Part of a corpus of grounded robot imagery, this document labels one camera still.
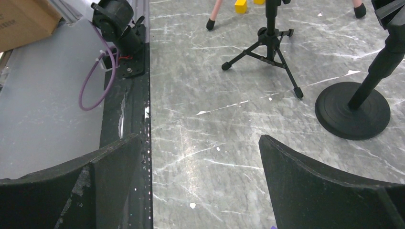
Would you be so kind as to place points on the black shock mount tripod stand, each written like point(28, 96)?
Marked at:
point(270, 37)

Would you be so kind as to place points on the pink perforated music stand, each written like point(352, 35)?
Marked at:
point(358, 7)

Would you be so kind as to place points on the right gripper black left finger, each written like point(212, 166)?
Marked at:
point(88, 192)

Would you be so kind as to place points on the yellow cube near music stand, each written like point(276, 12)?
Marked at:
point(240, 6)

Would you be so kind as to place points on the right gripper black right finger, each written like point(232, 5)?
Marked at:
point(308, 194)

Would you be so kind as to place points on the cardboard box beside table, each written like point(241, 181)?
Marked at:
point(26, 21)

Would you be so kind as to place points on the black round-base clip mic stand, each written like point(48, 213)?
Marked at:
point(356, 111)

